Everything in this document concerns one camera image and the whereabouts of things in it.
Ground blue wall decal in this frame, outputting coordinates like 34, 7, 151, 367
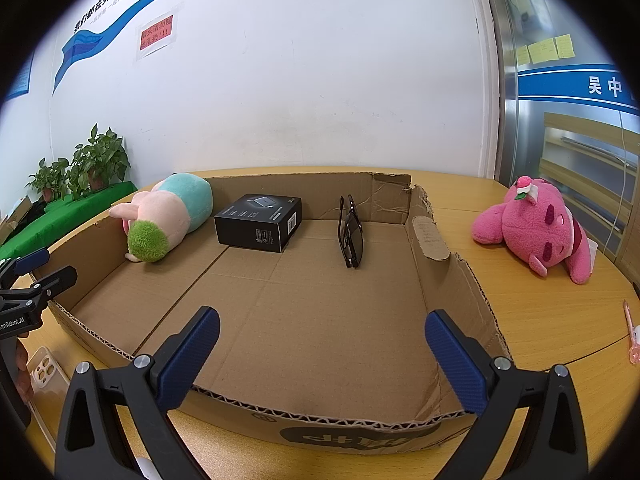
52, 0, 381, 96

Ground pastel plush toy green hair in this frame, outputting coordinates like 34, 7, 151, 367
109, 173, 215, 265

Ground wooden desktop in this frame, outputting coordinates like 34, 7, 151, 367
0, 166, 640, 480

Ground pink plush toy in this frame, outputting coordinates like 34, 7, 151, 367
471, 176, 598, 287

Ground red wall sign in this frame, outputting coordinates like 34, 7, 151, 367
137, 12, 180, 58

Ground blue banner on glass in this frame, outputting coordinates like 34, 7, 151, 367
517, 64, 640, 113

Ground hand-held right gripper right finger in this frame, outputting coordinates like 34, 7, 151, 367
425, 309, 590, 480

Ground black sunglasses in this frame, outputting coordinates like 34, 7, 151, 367
338, 195, 366, 269

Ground pink pen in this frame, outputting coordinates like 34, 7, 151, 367
622, 300, 640, 363

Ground clear phone case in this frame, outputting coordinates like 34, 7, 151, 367
26, 346, 71, 403

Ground small potted plant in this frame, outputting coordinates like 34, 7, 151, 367
26, 158, 71, 203

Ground green cloth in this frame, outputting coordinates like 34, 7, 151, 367
0, 180, 138, 261

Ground brown carton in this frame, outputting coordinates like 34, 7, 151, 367
0, 196, 32, 241

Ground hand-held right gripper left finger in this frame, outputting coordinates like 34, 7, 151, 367
54, 305, 222, 480

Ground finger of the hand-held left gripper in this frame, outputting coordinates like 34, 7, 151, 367
27, 266, 78, 307
0, 247, 51, 281

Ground person's left hand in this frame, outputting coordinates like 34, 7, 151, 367
15, 340, 34, 405

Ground small black product box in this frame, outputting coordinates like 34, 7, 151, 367
214, 193, 303, 253

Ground white hanging cable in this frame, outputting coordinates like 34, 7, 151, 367
606, 109, 632, 257

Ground large potted plant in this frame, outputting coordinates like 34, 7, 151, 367
67, 122, 132, 193

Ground cardboard box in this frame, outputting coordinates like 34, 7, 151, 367
30, 171, 513, 453

